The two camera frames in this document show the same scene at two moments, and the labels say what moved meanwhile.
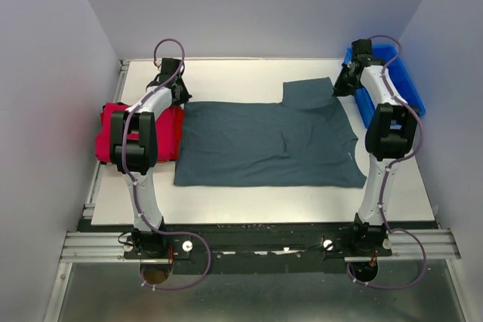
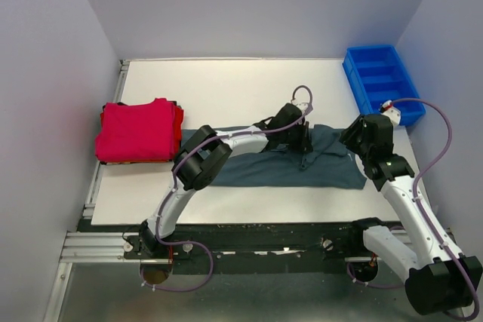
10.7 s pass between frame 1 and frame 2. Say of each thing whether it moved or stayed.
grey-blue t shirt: moved
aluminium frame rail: stayed
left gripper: moved
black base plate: stayed
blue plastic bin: stayed
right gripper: moved
